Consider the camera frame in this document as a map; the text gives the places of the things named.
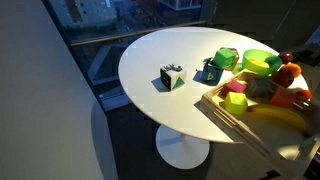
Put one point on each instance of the yellow block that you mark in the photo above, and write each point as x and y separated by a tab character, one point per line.
235	103

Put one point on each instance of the pink block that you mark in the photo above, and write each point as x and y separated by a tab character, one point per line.
235	86

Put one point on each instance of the green plastic bowl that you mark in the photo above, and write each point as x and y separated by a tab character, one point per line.
253	55

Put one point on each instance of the gray block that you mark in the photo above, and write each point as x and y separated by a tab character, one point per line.
260	87

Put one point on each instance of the wooden crate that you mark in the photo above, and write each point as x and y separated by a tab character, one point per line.
266	133

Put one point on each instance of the orange block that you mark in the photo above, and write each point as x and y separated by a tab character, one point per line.
281	98

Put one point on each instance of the blue cube with green letter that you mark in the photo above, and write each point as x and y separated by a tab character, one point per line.
210	76

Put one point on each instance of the wooden window handrail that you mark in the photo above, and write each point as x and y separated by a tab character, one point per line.
133	33

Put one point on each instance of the yellow toy banana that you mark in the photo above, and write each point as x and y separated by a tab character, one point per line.
280	113

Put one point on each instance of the red toy apple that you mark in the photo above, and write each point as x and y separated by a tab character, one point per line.
283	79

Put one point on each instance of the dark red toy plum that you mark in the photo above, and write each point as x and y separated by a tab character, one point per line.
286	57

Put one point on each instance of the orange toy fruit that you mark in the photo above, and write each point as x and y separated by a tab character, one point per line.
293	69

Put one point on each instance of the small red toy fruit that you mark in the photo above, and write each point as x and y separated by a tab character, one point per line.
304	94

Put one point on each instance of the white table pedestal base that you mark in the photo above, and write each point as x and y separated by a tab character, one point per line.
181	150

